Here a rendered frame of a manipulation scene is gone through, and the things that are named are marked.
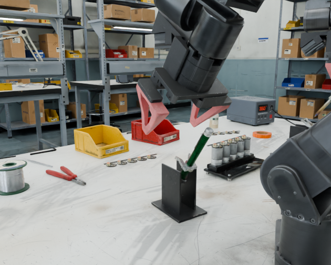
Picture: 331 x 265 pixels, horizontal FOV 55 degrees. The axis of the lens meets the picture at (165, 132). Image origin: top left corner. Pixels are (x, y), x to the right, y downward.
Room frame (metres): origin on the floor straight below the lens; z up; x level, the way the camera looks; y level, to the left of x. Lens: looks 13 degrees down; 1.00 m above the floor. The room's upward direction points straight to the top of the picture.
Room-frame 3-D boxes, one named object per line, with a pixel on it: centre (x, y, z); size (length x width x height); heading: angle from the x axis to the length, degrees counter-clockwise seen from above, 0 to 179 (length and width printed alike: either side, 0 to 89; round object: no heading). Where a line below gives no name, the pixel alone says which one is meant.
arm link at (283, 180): (0.35, -0.16, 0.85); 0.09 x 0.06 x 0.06; 139
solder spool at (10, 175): (0.59, 0.30, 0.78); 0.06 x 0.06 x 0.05
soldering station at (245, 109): (1.27, -0.34, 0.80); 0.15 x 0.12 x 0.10; 33
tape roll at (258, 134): (1.03, -0.32, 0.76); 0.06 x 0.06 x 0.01
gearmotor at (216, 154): (0.68, -0.11, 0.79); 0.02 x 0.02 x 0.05
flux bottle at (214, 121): (1.16, -0.18, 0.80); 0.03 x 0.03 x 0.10
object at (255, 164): (0.70, -0.17, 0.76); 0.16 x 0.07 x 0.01; 134
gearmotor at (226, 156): (0.70, -0.13, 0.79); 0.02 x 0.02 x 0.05
